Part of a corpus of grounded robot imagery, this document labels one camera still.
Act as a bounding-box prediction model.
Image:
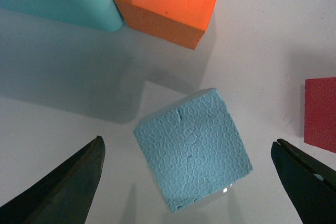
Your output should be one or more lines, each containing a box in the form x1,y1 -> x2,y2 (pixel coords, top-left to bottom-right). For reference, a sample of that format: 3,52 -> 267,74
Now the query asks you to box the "orange foam block left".
114,0 -> 217,50

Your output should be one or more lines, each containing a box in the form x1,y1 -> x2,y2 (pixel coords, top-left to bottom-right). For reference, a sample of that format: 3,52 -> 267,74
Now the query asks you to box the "light blue foam block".
133,88 -> 253,212

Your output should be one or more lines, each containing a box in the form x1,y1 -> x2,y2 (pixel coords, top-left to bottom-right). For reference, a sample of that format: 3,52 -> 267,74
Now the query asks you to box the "red foam block centre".
304,77 -> 335,153

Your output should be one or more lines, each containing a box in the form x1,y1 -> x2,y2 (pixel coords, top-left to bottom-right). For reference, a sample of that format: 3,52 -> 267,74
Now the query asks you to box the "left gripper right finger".
271,139 -> 335,223

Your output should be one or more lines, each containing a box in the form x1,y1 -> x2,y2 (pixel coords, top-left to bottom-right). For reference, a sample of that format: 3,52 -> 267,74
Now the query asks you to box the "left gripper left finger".
1,136 -> 106,223

